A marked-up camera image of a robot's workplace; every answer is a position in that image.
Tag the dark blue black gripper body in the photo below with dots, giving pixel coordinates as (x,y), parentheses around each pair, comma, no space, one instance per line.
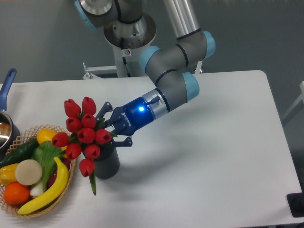
(127,119)

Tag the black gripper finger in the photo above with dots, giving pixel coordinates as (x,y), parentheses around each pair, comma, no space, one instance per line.
(127,142)
(107,107)

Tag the red tulip bouquet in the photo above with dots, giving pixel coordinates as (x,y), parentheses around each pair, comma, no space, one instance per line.
(88,136)

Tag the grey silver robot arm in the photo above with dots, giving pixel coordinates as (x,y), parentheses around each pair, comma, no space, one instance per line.
(173,88)

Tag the dark grey ribbed vase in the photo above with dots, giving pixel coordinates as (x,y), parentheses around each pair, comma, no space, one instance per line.
(107,164)

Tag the yellow lemon squash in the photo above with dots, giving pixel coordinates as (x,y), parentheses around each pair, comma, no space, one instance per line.
(45,135)

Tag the yellow banana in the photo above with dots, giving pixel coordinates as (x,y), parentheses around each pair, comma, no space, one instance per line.
(51,194)

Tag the green bok choy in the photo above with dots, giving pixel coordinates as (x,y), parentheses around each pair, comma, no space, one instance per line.
(44,155)

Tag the purple red vegetable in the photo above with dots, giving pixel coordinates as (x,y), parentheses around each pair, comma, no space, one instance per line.
(52,179)

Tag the green cucumber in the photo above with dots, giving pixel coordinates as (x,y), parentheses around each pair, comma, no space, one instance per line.
(20,153)

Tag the woven wicker basket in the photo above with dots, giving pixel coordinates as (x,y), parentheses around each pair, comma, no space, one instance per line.
(24,137)

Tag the beige round slice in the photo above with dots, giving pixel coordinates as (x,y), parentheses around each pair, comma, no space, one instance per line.
(28,172)

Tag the yellow bell pepper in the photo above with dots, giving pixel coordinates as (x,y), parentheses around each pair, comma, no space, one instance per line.
(7,174)

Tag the orange fruit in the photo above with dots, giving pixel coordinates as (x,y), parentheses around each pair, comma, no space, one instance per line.
(16,193)

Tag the black device at table edge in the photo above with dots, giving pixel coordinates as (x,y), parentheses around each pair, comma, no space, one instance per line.
(296,204)

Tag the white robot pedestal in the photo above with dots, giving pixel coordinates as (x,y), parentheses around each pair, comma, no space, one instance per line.
(131,37)

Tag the blue handled saucepan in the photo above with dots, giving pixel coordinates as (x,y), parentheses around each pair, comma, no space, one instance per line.
(8,130)

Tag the white frame at right edge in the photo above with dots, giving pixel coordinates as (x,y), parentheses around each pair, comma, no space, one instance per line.
(294,108)

